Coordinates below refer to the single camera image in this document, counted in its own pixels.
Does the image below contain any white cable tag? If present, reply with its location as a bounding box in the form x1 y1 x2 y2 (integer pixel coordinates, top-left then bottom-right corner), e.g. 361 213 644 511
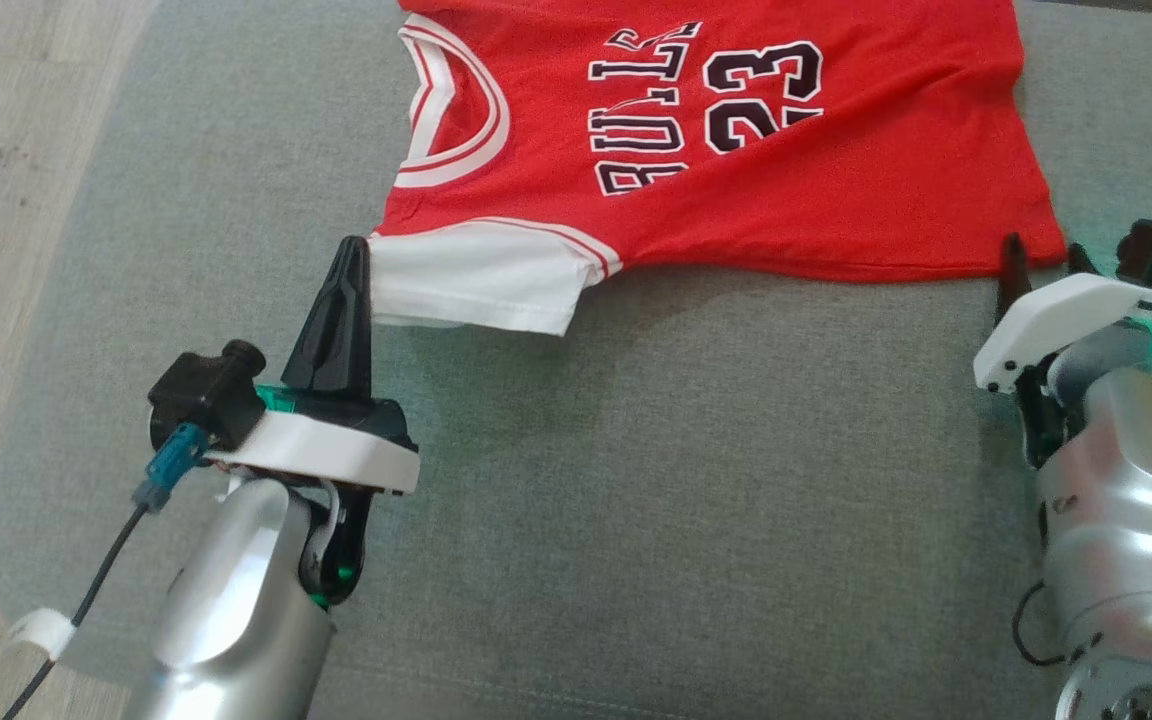
8 606 78 662

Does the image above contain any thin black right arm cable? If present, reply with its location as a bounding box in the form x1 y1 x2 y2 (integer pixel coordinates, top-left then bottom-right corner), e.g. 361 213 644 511
1012 582 1072 668

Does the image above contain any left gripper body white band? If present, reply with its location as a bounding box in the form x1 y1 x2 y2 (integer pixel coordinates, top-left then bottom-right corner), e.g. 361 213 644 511
206 386 421 497

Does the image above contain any grey fabric sofa seat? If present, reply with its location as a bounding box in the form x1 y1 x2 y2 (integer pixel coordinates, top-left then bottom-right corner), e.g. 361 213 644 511
0 0 1152 720

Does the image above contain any black cable with teal plug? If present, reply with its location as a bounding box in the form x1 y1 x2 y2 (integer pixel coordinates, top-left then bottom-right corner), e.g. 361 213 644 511
1 422 209 720

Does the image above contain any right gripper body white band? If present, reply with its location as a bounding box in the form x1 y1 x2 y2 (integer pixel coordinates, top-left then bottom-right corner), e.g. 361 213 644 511
973 272 1152 393

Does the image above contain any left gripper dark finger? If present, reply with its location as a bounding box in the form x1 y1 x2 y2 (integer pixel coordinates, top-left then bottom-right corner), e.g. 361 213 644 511
331 236 374 401
281 236 355 396

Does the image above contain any red basketball jersey number 23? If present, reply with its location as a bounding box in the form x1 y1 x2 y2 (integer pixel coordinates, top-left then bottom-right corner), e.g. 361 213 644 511
369 0 1068 337

